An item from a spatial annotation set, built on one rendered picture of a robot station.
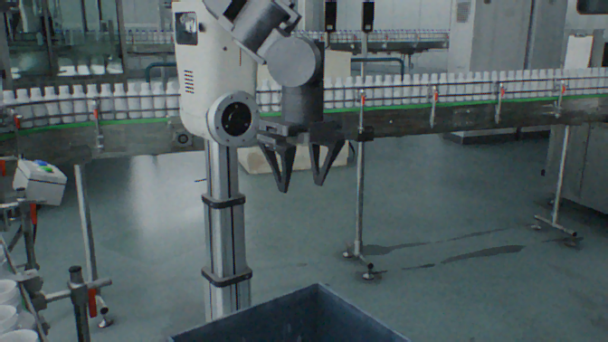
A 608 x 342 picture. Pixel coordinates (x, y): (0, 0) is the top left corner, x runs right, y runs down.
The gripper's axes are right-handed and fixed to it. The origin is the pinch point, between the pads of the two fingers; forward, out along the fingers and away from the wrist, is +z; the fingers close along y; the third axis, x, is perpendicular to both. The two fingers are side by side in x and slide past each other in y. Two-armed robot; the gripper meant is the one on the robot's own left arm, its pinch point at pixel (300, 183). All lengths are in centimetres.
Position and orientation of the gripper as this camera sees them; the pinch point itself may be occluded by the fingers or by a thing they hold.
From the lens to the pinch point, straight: 71.8
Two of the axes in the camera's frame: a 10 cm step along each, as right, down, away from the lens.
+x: -6.1, -2.2, 7.7
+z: -0.2, 9.7, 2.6
